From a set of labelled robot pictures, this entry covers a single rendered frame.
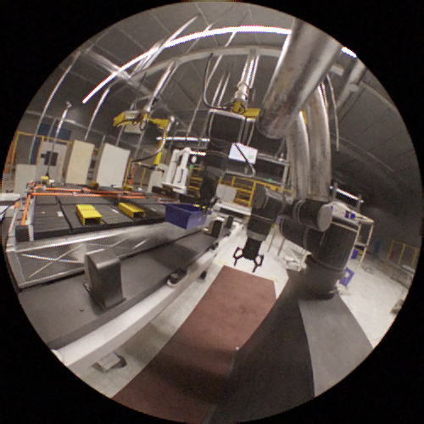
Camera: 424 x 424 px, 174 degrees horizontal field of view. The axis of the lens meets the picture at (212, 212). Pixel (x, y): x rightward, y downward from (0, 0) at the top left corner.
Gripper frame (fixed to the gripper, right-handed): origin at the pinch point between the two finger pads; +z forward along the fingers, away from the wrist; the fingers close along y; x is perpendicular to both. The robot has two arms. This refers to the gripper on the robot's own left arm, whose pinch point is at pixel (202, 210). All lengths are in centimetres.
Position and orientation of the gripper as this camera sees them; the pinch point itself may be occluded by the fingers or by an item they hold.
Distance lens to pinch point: 63.4
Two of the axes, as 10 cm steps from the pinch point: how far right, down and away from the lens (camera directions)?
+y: -9.1, -2.8, 3.1
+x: -3.3, 0.4, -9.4
